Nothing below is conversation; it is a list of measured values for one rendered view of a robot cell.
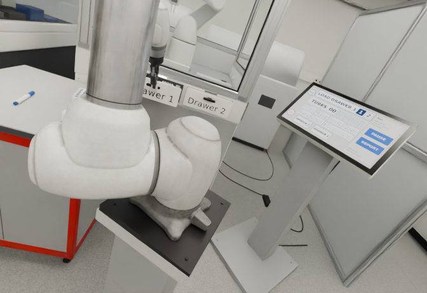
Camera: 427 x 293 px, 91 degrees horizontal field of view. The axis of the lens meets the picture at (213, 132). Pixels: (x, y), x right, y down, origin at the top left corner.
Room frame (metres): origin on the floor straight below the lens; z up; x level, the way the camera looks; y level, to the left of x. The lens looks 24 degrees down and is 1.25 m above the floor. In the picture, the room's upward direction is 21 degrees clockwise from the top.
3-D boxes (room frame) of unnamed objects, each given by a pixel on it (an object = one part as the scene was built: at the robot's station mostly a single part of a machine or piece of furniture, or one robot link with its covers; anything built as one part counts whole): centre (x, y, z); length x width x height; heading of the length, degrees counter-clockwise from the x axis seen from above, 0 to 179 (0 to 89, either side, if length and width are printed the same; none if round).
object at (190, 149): (0.47, 0.04, 0.94); 0.18 x 0.16 x 0.22; 125
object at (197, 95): (1.24, 0.10, 0.87); 0.29 x 0.02 x 0.11; 99
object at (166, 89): (1.11, 0.39, 0.87); 0.29 x 0.02 x 0.11; 99
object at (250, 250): (1.08, -0.57, 0.51); 0.50 x 0.45 x 1.02; 136
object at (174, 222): (0.47, 0.02, 0.80); 0.22 x 0.18 x 0.06; 68
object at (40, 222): (0.83, 0.76, 0.38); 0.62 x 0.58 x 0.76; 99
